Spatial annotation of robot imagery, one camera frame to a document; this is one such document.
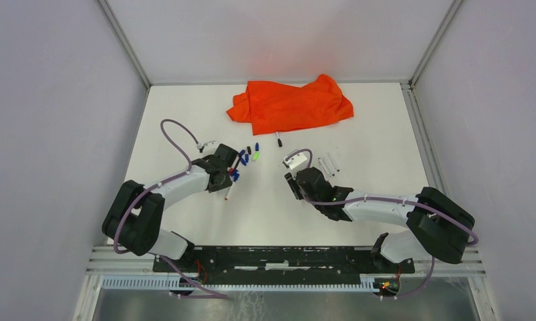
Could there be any aluminium frame rail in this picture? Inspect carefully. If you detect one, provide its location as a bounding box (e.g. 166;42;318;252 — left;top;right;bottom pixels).
87;246;486;278

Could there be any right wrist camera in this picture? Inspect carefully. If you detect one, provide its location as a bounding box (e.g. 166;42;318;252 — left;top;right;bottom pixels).
283;152;309;172

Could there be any orange cloth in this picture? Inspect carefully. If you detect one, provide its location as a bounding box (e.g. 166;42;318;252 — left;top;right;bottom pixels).
227;74;354;135

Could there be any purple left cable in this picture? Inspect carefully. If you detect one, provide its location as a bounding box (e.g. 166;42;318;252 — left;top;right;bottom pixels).
113;119;229;300

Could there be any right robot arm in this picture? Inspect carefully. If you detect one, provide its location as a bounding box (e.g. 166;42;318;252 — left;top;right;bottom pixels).
285;167;479;273

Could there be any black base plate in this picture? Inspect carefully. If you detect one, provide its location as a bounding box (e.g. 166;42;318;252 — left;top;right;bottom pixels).
152;245;415;286

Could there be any black pen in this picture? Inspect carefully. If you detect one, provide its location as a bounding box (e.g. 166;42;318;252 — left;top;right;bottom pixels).
275;132;283;148

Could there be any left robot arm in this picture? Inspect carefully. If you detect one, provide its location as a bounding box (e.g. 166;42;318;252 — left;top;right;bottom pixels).
102;144;242;273

